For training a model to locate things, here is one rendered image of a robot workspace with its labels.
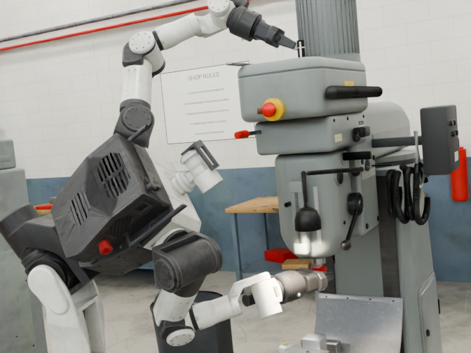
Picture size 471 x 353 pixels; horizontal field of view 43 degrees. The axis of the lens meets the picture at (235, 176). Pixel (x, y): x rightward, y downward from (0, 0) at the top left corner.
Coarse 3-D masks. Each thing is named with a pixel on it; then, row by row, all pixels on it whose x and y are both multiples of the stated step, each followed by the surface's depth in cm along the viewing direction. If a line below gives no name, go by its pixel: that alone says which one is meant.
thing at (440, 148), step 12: (432, 108) 182; (444, 108) 180; (432, 120) 182; (444, 120) 181; (456, 120) 196; (432, 132) 183; (444, 132) 181; (456, 132) 190; (432, 144) 183; (444, 144) 181; (456, 144) 194; (432, 156) 184; (444, 156) 182; (456, 156) 193; (432, 168) 184; (444, 168) 182; (456, 168) 193
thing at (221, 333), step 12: (216, 324) 204; (228, 324) 213; (204, 336) 206; (216, 336) 204; (228, 336) 213; (168, 348) 213; (180, 348) 211; (192, 348) 209; (204, 348) 207; (216, 348) 205; (228, 348) 212
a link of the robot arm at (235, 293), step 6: (252, 276) 169; (258, 276) 168; (264, 276) 169; (270, 276) 171; (240, 282) 168; (246, 282) 168; (252, 282) 168; (234, 288) 168; (240, 288) 168; (228, 294) 169; (234, 294) 167; (240, 294) 174; (228, 300) 167; (234, 300) 167; (234, 306) 167; (234, 312) 167; (240, 312) 168
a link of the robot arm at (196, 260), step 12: (204, 240) 148; (168, 252) 144; (180, 252) 143; (192, 252) 144; (204, 252) 145; (180, 264) 140; (192, 264) 142; (204, 264) 144; (216, 264) 147; (192, 276) 142; (204, 276) 147; (192, 288) 148
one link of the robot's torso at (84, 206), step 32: (96, 160) 148; (128, 160) 143; (160, 160) 162; (64, 192) 154; (96, 192) 145; (128, 192) 140; (160, 192) 147; (64, 224) 152; (96, 224) 143; (128, 224) 145; (160, 224) 144; (192, 224) 155; (96, 256) 150; (128, 256) 153
